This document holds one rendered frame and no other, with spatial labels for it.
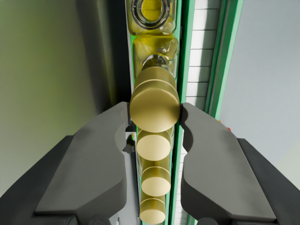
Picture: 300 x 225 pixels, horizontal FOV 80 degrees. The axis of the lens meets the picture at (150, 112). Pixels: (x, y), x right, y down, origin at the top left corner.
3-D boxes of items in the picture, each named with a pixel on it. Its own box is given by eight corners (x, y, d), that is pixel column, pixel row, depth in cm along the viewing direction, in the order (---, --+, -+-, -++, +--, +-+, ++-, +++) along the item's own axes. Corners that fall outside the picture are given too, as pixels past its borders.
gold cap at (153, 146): (138, 110, 20) (133, 133, 17) (169, 110, 20) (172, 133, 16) (139, 135, 22) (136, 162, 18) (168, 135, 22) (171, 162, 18)
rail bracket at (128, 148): (114, 109, 48) (100, 141, 37) (139, 109, 48) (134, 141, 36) (115, 122, 50) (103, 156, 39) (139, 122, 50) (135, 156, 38)
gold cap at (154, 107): (133, 66, 15) (125, 86, 11) (177, 66, 14) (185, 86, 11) (135, 105, 16) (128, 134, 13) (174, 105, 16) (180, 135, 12)
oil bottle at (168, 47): (142, 25, 37) (129, 41, 19) (169, 25, 37) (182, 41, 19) (143, 52, 40) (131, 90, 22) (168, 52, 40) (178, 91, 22)
